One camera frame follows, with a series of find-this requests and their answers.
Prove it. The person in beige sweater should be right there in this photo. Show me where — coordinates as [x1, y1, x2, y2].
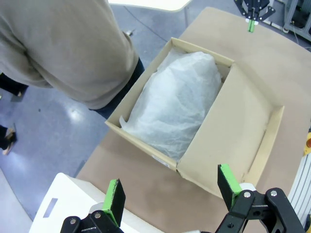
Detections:
[0, 0, 146, 119]

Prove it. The aluminium profile post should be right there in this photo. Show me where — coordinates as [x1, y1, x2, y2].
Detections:
[289, 154, 311, 228]

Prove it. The white table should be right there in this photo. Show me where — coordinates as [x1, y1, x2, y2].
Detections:
[108, 0, 192, 27]

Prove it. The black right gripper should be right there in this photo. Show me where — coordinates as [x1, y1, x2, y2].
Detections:
[234, 0, 277, 32]

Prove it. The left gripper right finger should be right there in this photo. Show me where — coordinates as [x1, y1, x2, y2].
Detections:
[215, 164, 306, 233]

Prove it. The white tissue paper sheet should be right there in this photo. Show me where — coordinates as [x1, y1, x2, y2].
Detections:
[119, 47, 223, 163]

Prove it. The brown cardboard shoe box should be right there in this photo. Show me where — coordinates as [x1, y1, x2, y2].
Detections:
[104, 36, 285, 199]

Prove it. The yellow emergency stop box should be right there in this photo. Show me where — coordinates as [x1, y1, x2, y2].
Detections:
[303, 127, 311, 156]

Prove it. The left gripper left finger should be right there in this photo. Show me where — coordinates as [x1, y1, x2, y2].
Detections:
[60, 179, 127, 233]

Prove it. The white plastic storage box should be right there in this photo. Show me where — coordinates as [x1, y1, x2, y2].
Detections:
[29, 172, 195, 233]

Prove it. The aluminium frame cart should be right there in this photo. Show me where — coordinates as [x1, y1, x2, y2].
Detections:
[281, 0, 311, 53]

